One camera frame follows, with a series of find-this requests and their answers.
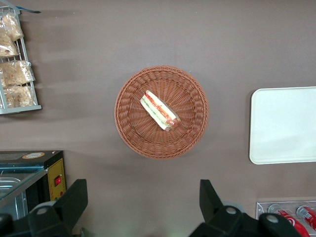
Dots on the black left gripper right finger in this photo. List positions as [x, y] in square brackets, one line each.
[214, 205]

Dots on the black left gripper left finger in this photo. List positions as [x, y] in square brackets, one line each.
[71, 202]

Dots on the beige plastic tray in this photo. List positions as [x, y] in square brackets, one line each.
[284, 126]

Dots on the black food warmer machine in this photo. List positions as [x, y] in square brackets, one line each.
[53, 172]

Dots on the clear acrylic bottle rack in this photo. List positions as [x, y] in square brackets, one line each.
[261, 209]

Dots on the red cola bottle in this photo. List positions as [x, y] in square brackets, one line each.
[307, 214]
[292, 222]

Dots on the brown wicker basket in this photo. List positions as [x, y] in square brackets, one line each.
[138, 123]

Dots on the wrapped triangle sandwich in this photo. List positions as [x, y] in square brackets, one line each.
[158, 111]

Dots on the clear bread snack bag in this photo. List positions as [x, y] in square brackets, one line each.
[19, 96]
[13, 26]
[14, 72]
[6, 45]

